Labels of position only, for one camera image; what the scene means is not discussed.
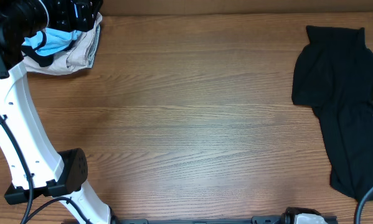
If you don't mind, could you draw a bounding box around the light blue t-shirt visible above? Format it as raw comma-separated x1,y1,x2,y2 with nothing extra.
21,27,84,57

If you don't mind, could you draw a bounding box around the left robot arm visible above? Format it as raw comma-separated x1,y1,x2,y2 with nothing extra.
0,0,118,223

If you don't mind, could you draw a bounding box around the folded beige garment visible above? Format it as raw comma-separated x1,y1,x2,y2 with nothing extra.
22,13,103,75

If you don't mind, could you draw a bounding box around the folded black garment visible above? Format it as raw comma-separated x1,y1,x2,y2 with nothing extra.
21,30,81,68

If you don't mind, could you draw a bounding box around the black garment on right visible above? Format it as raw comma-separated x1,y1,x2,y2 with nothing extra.
291,26,373,201

